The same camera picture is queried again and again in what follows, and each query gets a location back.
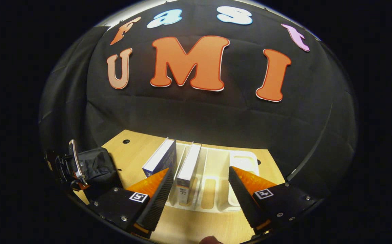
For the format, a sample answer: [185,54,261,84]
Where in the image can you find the white portrait-covered book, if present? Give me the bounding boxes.
[177,142,202,205]

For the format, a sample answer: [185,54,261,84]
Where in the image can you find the black schoolbag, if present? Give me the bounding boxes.
[76,147,123,200]

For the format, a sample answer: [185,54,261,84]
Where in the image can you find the thin black pole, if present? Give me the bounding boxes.
[286,103,333,180]

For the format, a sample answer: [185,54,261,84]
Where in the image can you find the blue-covered book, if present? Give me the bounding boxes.
[142,137,178,178]

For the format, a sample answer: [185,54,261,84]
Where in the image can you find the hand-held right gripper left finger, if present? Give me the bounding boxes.
[87,168,175,238]

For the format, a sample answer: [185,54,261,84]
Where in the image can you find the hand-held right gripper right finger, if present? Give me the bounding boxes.
[228,166,322,236]

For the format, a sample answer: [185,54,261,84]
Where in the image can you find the white bookshelf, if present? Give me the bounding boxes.
[165,142,261,213]

